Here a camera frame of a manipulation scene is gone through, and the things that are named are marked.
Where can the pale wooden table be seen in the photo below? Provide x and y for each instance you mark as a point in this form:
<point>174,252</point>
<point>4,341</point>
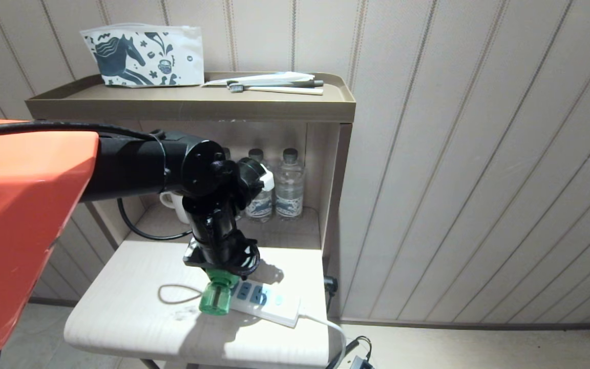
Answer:
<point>136,318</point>

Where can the beige shelf cabinet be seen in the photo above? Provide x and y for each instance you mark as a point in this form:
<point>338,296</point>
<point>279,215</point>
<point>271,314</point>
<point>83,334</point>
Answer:
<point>192,105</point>

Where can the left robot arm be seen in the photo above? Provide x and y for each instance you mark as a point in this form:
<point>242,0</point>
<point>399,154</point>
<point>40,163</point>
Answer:
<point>28,195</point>

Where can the clear water bottle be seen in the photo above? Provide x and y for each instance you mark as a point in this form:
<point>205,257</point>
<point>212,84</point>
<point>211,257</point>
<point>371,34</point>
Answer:
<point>260,207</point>
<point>290,189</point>

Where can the white power strip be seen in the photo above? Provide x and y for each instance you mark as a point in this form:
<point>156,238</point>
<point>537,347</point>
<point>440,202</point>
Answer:
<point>274,306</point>

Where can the white toothbrush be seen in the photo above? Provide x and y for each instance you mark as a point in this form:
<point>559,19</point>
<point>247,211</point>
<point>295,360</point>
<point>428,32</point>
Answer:
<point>279,90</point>

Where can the black power adapter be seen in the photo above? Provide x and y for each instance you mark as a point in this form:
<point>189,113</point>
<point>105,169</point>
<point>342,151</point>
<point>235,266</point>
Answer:
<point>361,363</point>

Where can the white mug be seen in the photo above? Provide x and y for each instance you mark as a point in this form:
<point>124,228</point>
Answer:
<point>174,204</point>

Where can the wrapped toothbrush with dark end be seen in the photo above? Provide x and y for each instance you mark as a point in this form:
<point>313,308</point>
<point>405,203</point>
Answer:
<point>269,79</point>

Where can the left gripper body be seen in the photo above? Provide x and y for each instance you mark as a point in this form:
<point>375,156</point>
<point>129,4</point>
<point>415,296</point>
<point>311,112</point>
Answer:
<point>213,230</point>

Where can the black wall plug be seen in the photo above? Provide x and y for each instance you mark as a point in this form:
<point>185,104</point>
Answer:
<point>330,286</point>

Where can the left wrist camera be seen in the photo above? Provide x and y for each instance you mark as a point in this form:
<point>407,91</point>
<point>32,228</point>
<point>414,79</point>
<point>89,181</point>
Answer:
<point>266,180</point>

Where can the white pouch with horse print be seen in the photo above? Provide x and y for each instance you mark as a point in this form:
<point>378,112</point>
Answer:
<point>146,56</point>

